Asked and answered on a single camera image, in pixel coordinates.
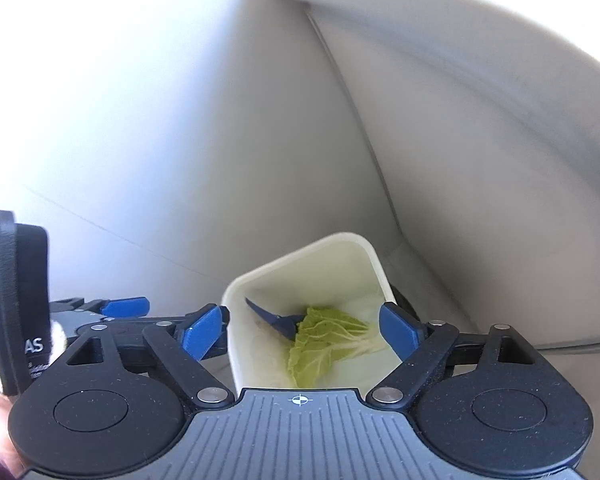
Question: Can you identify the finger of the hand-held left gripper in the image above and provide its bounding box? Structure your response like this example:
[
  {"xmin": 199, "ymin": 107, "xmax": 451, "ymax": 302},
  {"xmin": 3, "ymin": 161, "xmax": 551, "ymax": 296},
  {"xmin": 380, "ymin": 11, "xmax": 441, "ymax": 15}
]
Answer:
[{"xmin": 50, "ymin": 297, "xmax": 151, "ymax": 332}]

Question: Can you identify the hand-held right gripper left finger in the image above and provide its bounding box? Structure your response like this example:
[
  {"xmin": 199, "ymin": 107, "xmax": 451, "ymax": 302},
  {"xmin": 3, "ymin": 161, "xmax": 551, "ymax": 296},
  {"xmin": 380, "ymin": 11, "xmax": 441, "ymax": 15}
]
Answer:
[{"xmin": 62, "ymin": 303, "xmax": 236, "ymax": 407}]

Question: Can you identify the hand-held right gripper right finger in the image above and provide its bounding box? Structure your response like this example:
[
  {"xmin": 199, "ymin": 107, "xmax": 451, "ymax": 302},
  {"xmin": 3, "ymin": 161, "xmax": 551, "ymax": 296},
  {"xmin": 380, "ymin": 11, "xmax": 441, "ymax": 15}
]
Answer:
[{"xmin": 367, "ymin": 302, "xmax": 541, "ymax": 408}]

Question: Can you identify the white plastic bin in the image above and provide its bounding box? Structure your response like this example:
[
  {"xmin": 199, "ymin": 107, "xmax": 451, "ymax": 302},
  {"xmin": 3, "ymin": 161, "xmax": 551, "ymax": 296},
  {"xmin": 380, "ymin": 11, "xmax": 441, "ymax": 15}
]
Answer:
[{"xmin": 221, "ymin": 231, "xmax": 396, "ymax": 397}]

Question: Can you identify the napa cabbage leaf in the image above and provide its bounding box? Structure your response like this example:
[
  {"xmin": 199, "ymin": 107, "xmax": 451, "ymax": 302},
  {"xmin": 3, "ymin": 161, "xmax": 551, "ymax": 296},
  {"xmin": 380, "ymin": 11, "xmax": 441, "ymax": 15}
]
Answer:
[{"xmin": 286, "ymin": 307, "xmax": 387, "ymax": 389}]

